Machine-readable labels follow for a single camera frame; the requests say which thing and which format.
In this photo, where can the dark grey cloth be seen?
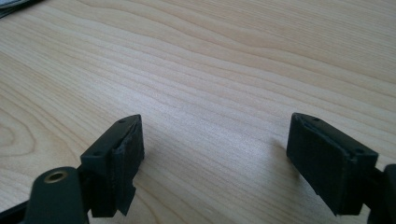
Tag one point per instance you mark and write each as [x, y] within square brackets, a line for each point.
[12, 6]

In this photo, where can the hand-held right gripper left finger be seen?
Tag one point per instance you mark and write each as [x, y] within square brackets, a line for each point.
[113, 169]

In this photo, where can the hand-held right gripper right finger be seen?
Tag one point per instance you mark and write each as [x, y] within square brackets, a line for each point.
[330, 169]

